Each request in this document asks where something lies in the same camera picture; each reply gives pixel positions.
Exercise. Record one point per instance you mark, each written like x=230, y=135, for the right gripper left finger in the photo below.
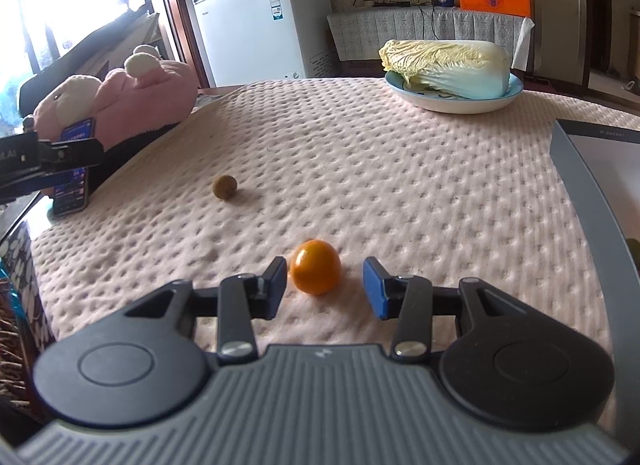
x=234, y=303

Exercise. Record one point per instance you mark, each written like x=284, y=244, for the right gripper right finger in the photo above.
x=414, y=302

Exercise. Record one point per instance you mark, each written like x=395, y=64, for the small orange fruit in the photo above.
x=315, y=268

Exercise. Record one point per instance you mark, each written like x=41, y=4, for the small brown fruit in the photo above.
x=224, y=187

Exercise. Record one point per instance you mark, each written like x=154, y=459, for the green fruit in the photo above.
x=634, y=250

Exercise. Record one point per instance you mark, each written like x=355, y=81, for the smartphone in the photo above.
x=72, y=196

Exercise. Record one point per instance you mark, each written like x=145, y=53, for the black chair back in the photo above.
x=38, y=86

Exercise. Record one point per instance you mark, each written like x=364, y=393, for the pink quilted table cover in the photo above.
x=344, y=161

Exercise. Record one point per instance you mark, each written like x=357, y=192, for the pink plush toy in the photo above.
x=146, y=94

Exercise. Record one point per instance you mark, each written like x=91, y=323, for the white blue plate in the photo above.
x=441, y=102

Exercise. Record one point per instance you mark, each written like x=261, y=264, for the napa cabbage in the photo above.
x=472, y=69

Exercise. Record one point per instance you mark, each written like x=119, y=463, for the grey cardboard box tray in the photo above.
x=599, y=167

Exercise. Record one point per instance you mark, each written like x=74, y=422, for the cabinet with lace cloth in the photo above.
x=359, y=35

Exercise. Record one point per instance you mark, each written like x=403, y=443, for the white chest freezer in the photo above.
x=246, y=41

